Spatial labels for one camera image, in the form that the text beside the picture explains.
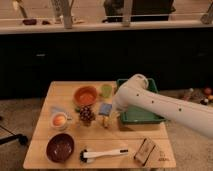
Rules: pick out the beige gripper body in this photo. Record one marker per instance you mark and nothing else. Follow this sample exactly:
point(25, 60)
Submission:
point(113, 116)

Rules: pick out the blue sponge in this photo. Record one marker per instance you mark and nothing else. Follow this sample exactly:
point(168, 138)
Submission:
point(105, 109)

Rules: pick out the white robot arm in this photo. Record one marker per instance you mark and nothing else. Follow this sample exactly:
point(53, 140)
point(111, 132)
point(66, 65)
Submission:
point(134, 92)

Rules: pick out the green plastic tray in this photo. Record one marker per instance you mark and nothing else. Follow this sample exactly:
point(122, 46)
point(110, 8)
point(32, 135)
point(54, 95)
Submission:
point(136, 115)

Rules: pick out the yellow banana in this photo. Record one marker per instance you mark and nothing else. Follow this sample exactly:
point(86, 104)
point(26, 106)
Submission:
point(105, 121)

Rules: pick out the bunch of purple grapes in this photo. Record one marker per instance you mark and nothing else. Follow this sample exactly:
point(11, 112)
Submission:
point(86, 115)

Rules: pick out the green cup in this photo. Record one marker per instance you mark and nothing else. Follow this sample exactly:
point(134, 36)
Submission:
point(106, 90)

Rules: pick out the orange bowl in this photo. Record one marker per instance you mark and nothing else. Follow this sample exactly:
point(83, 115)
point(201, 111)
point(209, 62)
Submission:
point(85, 95)

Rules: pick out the light wooden table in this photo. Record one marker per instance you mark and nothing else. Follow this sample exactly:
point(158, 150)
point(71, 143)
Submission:
point(95, 136)

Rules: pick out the brown card box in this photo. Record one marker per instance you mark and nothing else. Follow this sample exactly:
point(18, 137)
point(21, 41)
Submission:
point(144, 151)

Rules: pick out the glass cup with orange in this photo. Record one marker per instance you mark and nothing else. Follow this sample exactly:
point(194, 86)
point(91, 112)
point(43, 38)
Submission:
point(60, 121)

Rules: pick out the dark red bowl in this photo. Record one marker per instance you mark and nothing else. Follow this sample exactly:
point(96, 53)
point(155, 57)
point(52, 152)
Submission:
point(60, 148)

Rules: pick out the black chair base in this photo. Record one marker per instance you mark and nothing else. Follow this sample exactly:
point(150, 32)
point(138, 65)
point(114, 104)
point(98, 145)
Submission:
point(22, 139)

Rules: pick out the small red bowl on counter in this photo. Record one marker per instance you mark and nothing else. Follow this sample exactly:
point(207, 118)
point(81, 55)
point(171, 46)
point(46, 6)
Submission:
point(29, 21)

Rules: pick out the white-handled dish brush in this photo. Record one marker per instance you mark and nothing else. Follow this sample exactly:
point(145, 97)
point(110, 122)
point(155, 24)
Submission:
point(88, 156)

